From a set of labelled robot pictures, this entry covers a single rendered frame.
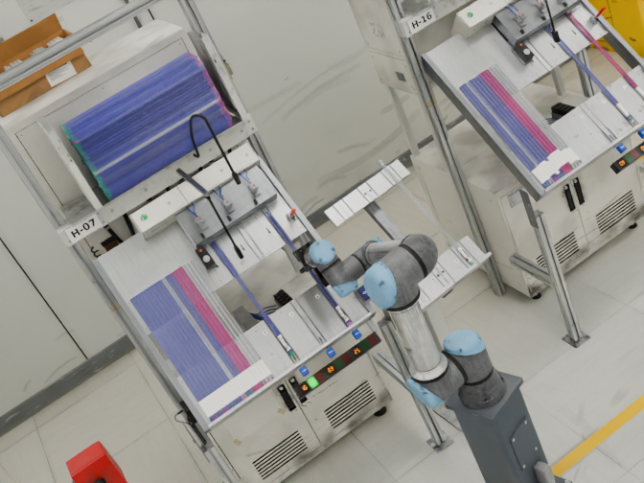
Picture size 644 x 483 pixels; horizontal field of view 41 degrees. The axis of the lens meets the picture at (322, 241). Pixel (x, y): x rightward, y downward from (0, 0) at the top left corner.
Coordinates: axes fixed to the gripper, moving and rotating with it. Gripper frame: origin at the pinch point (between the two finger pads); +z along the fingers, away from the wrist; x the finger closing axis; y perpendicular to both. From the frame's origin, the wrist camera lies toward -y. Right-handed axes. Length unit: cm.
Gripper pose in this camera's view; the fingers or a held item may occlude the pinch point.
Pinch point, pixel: (308, 267)
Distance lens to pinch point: 301.3
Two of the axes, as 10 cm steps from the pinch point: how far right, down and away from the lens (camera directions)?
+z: -1.9, 1.2, 9.7
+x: -8.1, 5.4, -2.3
